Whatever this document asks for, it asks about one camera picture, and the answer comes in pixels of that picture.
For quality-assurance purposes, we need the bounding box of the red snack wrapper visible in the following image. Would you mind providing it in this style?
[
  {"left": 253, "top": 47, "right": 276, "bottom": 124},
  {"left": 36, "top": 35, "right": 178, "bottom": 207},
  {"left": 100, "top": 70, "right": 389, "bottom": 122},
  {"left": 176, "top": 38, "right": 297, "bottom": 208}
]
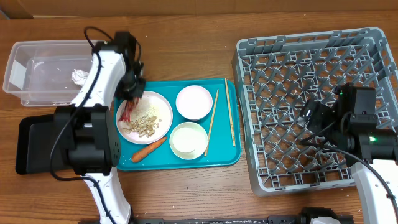
[{"left": 118, "top": 97, "right": 140, "bottom": 122}]

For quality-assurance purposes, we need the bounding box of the pale green bowl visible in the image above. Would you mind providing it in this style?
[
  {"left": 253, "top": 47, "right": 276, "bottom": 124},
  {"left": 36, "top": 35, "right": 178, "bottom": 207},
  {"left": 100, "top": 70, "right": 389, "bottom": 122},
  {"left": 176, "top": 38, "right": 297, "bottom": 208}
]
[{"left": 169, "top": 122, "right": 208, "bottom": 160}]

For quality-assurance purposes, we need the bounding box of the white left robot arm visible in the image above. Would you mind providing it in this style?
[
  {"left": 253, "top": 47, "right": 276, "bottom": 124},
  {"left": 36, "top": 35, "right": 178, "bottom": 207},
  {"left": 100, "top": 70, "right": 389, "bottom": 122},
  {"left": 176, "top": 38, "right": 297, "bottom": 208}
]
[{"left": 50, "top": 31, "right": 146, "bottom": 223}]

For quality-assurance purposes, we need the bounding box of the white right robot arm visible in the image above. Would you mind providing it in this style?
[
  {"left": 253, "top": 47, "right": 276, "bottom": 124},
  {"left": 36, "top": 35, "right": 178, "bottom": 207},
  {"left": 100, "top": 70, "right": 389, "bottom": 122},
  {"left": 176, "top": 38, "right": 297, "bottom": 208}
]
[{"left": 298, "top": 83, "right": 397, "bottom": 223}]

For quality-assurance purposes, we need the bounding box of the grey dishwasher rack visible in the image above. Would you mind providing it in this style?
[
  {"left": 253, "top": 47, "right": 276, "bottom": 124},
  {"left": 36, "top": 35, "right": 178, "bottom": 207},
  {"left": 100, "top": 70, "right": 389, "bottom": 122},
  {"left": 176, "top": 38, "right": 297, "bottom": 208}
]
[{"left": 233, "top": 27, "right": 397, "bottom": 197}]

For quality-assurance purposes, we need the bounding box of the white plate with food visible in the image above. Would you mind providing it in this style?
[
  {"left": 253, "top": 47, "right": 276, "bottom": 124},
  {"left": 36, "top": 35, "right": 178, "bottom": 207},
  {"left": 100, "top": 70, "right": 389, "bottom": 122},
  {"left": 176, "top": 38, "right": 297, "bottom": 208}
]
[{"left": 115, "top": 91, "right": 173, "bottom": 144}]

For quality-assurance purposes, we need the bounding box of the crumpled white paper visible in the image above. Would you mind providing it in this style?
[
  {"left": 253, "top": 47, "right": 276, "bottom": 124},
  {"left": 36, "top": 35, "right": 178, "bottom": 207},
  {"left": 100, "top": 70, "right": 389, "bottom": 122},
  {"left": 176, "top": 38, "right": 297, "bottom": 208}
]
[{"left": 72, "top": 69, "right": 89, "bottom": 86}]

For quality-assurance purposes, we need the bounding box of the orange carrot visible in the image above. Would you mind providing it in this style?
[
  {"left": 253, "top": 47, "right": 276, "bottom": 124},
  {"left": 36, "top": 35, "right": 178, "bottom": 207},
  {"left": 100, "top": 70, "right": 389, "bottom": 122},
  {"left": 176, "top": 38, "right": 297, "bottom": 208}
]
[{"left": 131, "top": 136, "right": 167, "bottom": 163}]

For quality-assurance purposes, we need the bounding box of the left wooden chopstick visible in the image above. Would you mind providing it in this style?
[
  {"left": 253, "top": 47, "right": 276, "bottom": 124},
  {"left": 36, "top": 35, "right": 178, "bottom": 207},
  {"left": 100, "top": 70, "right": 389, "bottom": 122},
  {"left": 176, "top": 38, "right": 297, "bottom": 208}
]
[{"left": 204, "top": 89, "right": 219, "bottom": 157}]

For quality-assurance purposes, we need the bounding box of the wooden chopstick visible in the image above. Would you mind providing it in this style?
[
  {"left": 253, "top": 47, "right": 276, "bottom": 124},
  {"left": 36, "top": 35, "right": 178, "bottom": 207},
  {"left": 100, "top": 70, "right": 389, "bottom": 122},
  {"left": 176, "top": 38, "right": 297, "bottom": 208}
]
[
  {"left": 224, "top": 78, "right": 236, "bottom": 147},
  {"left": 204, "top": 89, "right": 219, "bottom": 157}
]

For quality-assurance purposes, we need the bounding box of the teal plastic tray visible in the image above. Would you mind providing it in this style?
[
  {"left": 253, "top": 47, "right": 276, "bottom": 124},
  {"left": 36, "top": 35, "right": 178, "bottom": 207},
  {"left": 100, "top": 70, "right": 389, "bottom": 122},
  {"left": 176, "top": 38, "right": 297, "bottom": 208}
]
[{"left": 114, "top": 78, "right": 242, "bottom": 171}]

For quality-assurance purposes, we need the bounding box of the right wooden chopstick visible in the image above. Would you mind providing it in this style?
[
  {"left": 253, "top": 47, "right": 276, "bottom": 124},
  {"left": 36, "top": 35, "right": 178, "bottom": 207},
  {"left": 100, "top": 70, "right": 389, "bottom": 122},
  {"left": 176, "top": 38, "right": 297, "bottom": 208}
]
[{"left": 224, "top": 78, "right": 236, "bottom": 147}]

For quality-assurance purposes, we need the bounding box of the clear plastic bin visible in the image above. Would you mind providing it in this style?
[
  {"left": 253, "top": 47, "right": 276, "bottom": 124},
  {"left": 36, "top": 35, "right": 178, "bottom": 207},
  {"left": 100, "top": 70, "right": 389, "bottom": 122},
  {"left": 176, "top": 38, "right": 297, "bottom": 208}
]
[{"left": 2, "top": 39, "right": 118, "bottom": 107}]

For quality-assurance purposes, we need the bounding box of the black plastic bin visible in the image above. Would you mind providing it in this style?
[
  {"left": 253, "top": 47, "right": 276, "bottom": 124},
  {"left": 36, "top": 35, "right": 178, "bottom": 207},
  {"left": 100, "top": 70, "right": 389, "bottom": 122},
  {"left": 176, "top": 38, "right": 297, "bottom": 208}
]
[{"left": 15, "top": 114, "right": 72, "bottom": 175}]

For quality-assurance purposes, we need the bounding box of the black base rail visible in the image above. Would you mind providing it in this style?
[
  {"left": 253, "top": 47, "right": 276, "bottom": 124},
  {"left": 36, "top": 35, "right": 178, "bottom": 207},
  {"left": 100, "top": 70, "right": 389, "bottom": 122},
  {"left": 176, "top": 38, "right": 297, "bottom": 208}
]
[{"left": 130, "top": 207, "right": 354, "bottom": 224}]

